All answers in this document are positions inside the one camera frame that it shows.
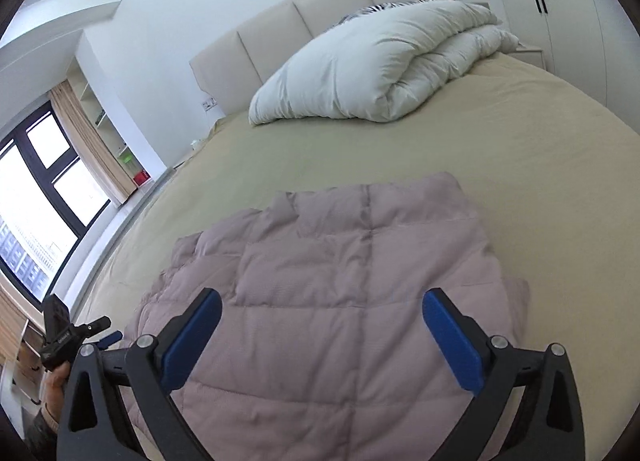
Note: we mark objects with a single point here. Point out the green box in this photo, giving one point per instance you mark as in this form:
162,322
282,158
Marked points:
126,157

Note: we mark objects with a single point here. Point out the wall socket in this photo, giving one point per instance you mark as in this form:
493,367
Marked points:
209,104

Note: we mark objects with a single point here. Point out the white folded duvet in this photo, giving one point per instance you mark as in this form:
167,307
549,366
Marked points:
380,71

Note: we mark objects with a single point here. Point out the person's left forearm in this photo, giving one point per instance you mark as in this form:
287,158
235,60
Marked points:
45,436

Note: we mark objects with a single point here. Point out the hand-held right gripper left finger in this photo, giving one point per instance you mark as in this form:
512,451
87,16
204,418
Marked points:
192,336

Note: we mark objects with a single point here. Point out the wooden cabinet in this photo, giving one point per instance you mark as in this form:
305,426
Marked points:
20,341

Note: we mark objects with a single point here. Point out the white wall shelf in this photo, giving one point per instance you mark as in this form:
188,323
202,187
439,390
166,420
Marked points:
117,136

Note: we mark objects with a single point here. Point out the person's left hand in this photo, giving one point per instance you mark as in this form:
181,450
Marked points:
54,388

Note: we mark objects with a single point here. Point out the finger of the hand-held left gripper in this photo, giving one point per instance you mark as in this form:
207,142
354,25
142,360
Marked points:
95,325
111,339

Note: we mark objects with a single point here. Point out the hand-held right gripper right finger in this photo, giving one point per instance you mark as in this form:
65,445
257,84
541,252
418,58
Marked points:
450,336

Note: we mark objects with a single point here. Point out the white nightstand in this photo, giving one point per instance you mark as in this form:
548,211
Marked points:
530,53

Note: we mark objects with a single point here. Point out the red box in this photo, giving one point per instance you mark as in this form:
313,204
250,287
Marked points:
141,178

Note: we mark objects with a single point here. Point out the beige curtain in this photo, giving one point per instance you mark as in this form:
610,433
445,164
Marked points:
90,141

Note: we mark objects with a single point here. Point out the black framed window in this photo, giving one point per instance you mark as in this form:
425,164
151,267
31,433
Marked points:
45,201

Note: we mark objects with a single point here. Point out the bed with beige sheet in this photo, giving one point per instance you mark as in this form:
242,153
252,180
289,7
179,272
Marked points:
450,141

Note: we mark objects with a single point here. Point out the mauve hooded down jacket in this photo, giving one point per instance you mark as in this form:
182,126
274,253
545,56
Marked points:
320,291

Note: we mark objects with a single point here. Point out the white wardrobe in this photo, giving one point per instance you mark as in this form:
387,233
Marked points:
585,6

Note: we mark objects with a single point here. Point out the white tissue box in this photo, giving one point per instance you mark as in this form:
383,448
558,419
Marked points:
195,144

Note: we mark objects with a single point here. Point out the zebra print pillow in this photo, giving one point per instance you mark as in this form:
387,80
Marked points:
370,11

